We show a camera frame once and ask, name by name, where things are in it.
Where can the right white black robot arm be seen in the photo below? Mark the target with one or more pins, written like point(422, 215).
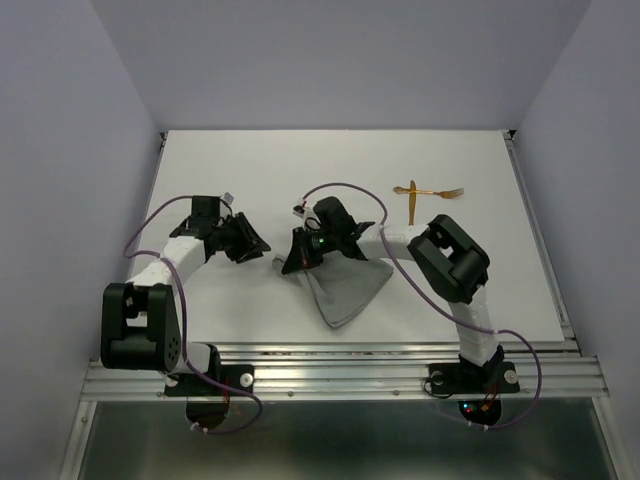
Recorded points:
point(454, 265)

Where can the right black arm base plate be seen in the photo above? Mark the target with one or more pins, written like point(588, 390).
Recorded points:
point(467, 379)

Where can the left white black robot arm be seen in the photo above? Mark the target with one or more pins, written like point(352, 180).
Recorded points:
point(144, 319)

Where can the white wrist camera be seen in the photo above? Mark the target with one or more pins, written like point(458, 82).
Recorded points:
point(228, 198)
point(302, 210)

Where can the grey cloth napkin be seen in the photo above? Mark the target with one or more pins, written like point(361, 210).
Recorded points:
point(340, 288)

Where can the aluminium front rail frame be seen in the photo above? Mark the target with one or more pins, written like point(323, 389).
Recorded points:
point(355, 411)

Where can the aluminium right side rail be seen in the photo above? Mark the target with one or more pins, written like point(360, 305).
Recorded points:
point(551, 278)

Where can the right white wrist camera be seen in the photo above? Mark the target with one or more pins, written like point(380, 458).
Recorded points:
point(302, 210)

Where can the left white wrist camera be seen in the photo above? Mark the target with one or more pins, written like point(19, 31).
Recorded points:
point(228, 198)

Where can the gold knife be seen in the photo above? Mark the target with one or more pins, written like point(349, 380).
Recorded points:
point(412, 202)

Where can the gold fork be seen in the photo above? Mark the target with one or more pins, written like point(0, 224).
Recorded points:
point(446, 194)

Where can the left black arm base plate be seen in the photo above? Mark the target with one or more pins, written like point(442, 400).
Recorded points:
point(234, 380)

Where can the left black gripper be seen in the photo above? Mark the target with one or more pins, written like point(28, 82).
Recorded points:
point(250, 245)

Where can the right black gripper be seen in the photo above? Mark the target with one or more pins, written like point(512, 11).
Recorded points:
point(300, 256)

